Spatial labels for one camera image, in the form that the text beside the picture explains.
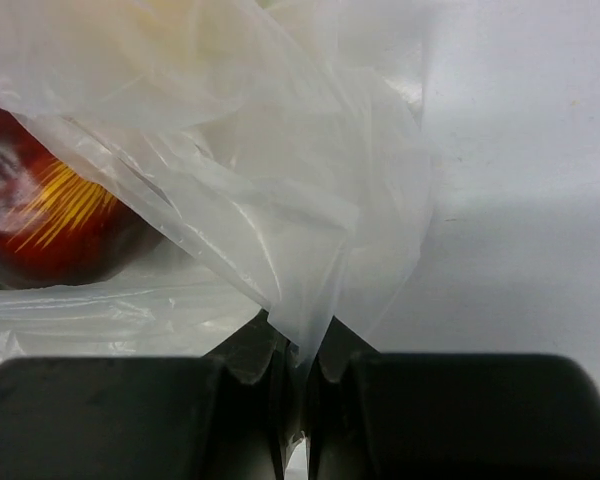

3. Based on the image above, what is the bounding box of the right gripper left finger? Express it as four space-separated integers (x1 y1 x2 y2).
0 314 286 479

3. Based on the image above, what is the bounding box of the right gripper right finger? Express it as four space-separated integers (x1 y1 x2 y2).
308 321 600 479

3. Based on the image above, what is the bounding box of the translucent plastic bag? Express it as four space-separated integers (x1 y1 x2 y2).
0 1 434 379

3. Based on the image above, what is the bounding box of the dark purple fake fruit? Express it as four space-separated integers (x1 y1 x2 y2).
0 109 163 289

